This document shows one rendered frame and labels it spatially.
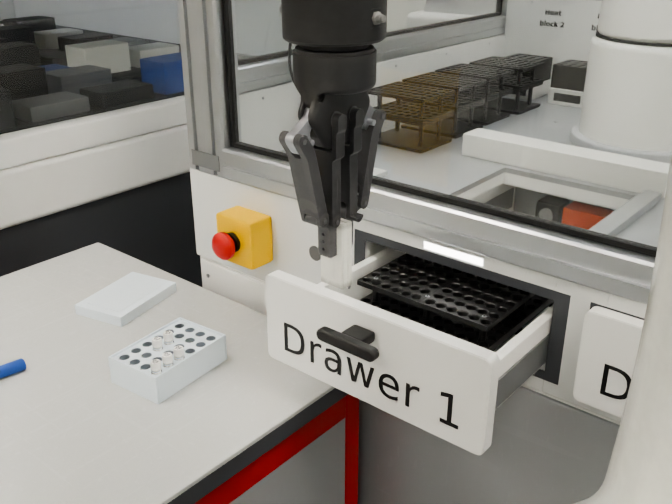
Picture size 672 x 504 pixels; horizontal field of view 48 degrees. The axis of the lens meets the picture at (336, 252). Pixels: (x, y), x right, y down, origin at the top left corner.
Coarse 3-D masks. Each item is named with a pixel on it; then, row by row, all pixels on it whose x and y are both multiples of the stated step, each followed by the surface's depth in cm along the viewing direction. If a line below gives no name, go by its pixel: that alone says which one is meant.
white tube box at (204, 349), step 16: (176, 320) 102; (160, 336) 99; (176, 336) 99; (192, 336) 99; (208, 336) 99; (224, 336) 98; (128, 352) 95; (144, 352) 95; (160, 352) 95; (192, 352) 96; (208, 352) 96; (224, 352) 99; (112, 368) 94; (128, 368) 92; (144, 368) 93; (176, 368) 92; (192, 368) 94; (208, 368) 97; (128, 384) 93; (144, 384) 91; (160, 384) 90; (176, 384) 93; (160, 400) 91
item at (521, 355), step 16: (384, 256) 98; (352, 272) 94; (368, 272) 96; (336, 288) 92; (352, 288) 94; (544, 320) 82; (512, 336) 90; (528, 336) 79; (544, 336) 83; (496, 352) 76; (512, 352) 77; (528, 352) 80; (544, 352) 84; (512, 368) 77; (528, 368) 81; (512, 384) 79; (496, 400) 76
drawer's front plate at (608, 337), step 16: (592, 320) 77; (608, 320) 76; (624, 320) 75; (640, 320) 75; (592, 336) 78; (608, 336) 77; (624, 336) 75; (640, 336) 74; (592, 352) 78; (608, 352) 77; (624, 352) 76; (576, 368) 80; (592, 368) 79; (624, 368) 77; (576, 384) 81; (592, 384) 80; (608, 384) 78; (624, 384) 77; (592, 400) 80; (608, 400) 79; (624, 400) 78
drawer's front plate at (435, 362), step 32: (288, 288) 83; (320, 288) 82; (288, 320) 85; (320, 320) 82; (352, 320) 78; (384, 320) 76; (288, 352) 87; (320, 352) 83; (384, 352) 77; (416, 352) 74; (448, 352) 71; (480, 352) 70; (352, 384) 82; (416, 384) 75; (448, 384) 73; (480, 384) 70; (416, 416) 77; (480, 416) 71; (480, 448) 73
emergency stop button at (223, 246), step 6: (216, 234) 105; (222, 234) 104; (216, 240) 105; (222, 240) 104; (228, 240) 104; (216, 246) 105; (222, 246) 104; (228, 246) 104; (234, 246) 104; (216, 252) 105; (222, 252) 105; (228, 252) 104; (234, 252) 105; (222, 258) 105; (228, 258) 105
